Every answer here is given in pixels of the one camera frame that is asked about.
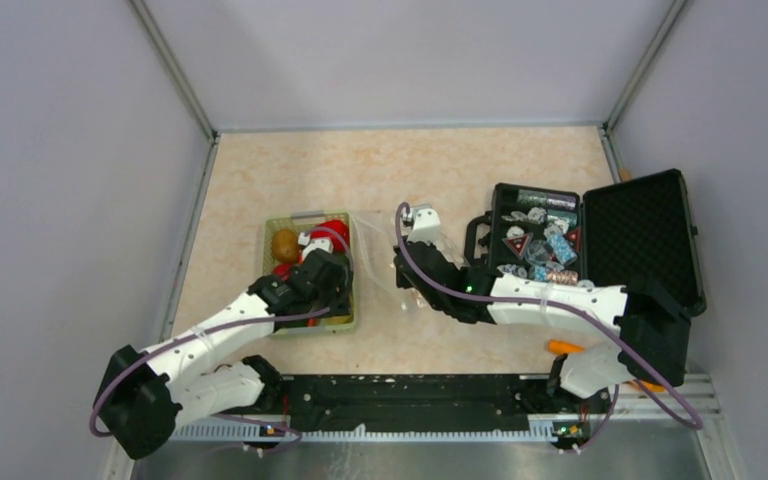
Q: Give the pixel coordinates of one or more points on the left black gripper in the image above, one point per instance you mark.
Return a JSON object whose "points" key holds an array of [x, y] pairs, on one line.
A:
{"points": [[342, 287]]}

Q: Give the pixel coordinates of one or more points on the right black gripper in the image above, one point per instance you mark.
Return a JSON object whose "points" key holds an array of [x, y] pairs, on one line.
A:
{"points": [[403, 280]]}

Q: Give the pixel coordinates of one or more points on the green perforated plastic basket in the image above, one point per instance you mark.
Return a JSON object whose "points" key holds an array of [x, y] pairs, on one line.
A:
{"points": [[305, 222]]}

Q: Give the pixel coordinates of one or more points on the clear polka dot zip bag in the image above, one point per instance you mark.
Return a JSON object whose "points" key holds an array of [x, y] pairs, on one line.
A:
{"points": [[373, 234]]}

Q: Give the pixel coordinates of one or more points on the yellow lemon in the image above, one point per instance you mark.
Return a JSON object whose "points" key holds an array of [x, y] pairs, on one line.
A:
{"points": [[339, 320]]}

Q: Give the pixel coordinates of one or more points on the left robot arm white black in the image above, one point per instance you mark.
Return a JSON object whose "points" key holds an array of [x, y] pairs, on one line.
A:
{"points": [[147, 394]]}

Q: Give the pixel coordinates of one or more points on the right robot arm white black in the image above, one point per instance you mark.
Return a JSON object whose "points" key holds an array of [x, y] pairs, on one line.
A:
{"points": [[642, 334]]}

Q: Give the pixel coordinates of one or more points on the red bell pepper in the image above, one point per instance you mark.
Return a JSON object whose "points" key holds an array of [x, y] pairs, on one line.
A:
{"points": [[336, 230]]}

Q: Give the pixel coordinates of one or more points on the red apple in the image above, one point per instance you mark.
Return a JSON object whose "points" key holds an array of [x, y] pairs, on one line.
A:
{"points": [[283, 270]]}

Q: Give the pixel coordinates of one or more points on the brown potato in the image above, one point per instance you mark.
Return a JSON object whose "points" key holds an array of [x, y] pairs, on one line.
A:
{"points": [[285, 247]]}

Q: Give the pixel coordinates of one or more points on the black case with poker chips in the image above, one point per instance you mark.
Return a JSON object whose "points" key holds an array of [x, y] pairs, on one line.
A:
{"points": [[638, 228]]}

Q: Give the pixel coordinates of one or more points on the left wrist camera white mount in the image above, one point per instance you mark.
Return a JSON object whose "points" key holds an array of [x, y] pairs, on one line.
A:
{"points": [[309, 242]]}

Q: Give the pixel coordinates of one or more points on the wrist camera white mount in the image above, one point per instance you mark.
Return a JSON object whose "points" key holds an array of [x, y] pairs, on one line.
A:
{"points": [[309, 242], [424, 224]]}

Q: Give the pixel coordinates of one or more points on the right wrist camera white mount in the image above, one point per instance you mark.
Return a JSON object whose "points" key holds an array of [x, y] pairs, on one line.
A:
{"points": [[424, 224]]}

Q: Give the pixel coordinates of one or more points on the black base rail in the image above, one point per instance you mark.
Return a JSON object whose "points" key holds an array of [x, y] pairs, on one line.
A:
{"points": [[426, 403]]}

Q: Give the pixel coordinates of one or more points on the orange handled tool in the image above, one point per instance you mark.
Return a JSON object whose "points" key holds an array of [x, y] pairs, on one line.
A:
{"points": [[557, 348]]}

